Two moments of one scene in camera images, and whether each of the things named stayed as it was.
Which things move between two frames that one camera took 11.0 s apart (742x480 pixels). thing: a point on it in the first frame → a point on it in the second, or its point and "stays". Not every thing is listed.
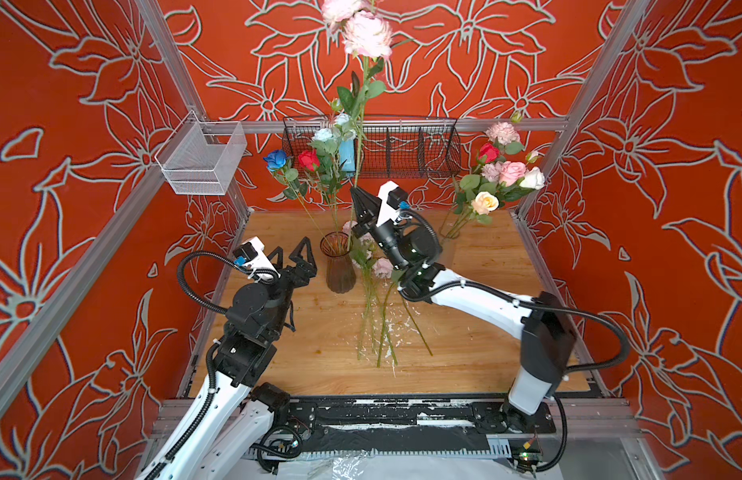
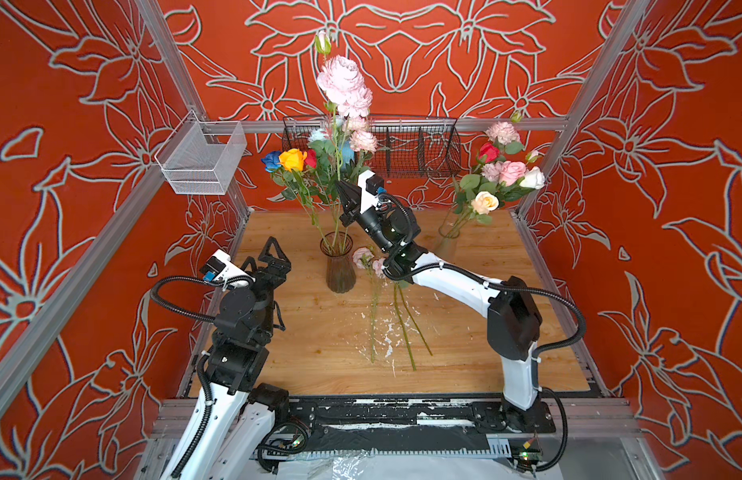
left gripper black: (297, 279) → (277, 278)
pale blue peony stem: (330, 141) → (347, 150)
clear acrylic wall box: (200, 157) stays
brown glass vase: (340, 272) stays
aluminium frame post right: (622, 30) stays
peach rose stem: (482, 205) stays
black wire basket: (416, 148) stays
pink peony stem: (367, 36) → (363, 139)
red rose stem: (488, 153) stays
